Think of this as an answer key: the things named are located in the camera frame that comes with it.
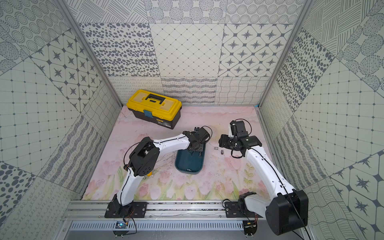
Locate teal plastic storage tray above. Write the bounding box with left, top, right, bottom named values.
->
left=175, top=145, right=206, bottom=175

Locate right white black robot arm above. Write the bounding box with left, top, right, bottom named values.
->
left=219, top=119, right=309, bottom=235

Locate left green circuit board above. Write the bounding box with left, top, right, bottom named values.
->
left=113, top=222, right=129, bottom=237

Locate white slotted cable duct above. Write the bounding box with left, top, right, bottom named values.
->
left=70, top=220, right=243, bottom=232

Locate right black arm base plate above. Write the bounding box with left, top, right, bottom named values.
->
left=222, top=199, right=267, bottom=219

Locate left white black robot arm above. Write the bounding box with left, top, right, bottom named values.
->
left=107, top=127, right=212, bottom=214

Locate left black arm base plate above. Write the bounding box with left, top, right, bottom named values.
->
left=105, top=194, right=148, bottom=219

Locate right black circuit board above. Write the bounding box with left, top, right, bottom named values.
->
left=243, top=221, right=258, bottom=237

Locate aluminium mounting rail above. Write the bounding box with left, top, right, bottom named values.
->
left=61, top=199, right=310, bottom=221

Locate yellow black toolbox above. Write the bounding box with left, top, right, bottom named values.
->
left=127, top=90, right=182, bottom=130

